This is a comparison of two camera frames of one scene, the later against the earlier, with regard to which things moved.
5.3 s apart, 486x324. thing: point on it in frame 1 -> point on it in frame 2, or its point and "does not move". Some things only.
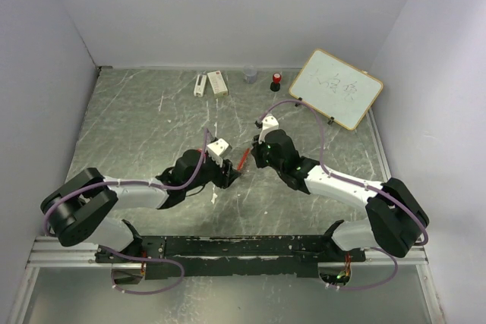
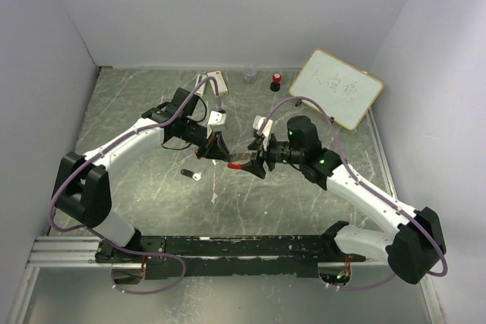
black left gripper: (224, 180) -> (216, 149)
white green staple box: (217, 83) does not move
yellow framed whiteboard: (338, 89) does not move
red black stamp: (275, 86) does not move
